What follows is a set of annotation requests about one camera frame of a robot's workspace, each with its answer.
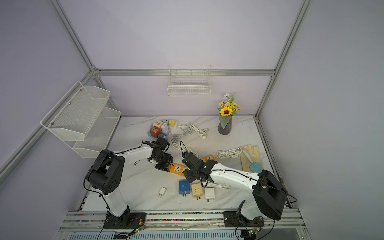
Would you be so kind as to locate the sunflower bouquet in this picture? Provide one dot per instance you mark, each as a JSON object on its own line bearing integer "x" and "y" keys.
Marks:
{"x": 228, "y": 107}

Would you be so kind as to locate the brown cube adapter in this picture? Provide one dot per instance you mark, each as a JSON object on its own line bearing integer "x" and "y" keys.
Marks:
{"x": 155, "y": 132}

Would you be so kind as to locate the purple power strip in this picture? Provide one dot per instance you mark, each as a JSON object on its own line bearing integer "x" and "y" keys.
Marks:
{"x": 165, "y": 130}

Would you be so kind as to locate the orange power strip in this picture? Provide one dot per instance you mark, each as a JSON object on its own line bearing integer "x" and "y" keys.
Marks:
{"x": 210, "y": 157}
{"x": 177, "y": 169}

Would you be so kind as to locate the blue cube adapter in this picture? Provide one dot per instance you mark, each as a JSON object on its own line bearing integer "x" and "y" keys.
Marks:
{"x": 184, "y": 188}

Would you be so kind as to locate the yellow cube adapter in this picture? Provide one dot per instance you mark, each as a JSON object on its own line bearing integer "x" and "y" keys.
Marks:
{"x": 172, "y": 123}

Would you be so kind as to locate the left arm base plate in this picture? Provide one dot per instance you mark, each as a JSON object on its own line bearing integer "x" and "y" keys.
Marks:
{"x": 130, "y": 220}

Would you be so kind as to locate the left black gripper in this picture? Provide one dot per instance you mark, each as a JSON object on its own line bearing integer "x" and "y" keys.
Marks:
{"x": 170, "y": 159}

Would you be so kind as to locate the upper white mesh shelf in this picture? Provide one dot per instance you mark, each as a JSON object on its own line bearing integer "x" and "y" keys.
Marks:
{"x": 72, "y": 118}

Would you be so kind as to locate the beige work glove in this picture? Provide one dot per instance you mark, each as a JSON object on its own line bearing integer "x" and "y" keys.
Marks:
{"x": 254, "y": 151}

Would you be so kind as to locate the beige cube adapter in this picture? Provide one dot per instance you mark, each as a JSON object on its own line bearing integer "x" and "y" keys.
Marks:
{"x": 197, "y": 191}

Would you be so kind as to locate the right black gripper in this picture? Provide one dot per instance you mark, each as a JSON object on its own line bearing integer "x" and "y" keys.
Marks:
{"x": 190, "y": 178}

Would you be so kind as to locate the white wire wall basket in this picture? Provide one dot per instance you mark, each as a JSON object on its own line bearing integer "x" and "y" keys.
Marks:
{"x": 189, "y": 80}

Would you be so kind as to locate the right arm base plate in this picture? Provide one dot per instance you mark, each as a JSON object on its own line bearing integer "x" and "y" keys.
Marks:
{"x": 236, "y": 219}

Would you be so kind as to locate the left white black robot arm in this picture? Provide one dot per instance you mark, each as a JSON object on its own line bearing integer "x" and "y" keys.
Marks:
{"x": 106, "y": 173}

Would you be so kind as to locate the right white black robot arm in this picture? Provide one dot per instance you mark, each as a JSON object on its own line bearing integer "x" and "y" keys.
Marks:
{"x": 269, "y": 194}

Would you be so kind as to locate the white mesh shelf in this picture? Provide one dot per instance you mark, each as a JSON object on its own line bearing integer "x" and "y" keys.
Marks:
{"x": 72, "y": 118}
{"x": 100, "y": 134}

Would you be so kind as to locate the small white plug charger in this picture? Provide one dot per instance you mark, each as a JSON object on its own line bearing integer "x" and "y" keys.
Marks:
{"x": 162, "y": 191}

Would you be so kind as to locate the pink white cube adapter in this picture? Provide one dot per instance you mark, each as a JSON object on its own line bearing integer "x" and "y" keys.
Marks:
{"x": 158, "y": 124}

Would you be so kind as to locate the teal garden trowel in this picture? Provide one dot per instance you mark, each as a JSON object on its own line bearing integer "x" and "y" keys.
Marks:
{"x": 254, "y": 166}

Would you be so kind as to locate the lower white mesh shelf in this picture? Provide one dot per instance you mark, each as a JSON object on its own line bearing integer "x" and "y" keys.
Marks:
{"x": 100, "y": 134}

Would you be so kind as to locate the aluminium front rail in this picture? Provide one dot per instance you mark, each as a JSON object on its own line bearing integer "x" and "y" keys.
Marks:
{"x": 86, "y": 221}

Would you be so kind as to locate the dark purple ribbed vase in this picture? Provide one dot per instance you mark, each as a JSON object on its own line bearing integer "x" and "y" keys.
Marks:
{"x": 225, "y": 125}

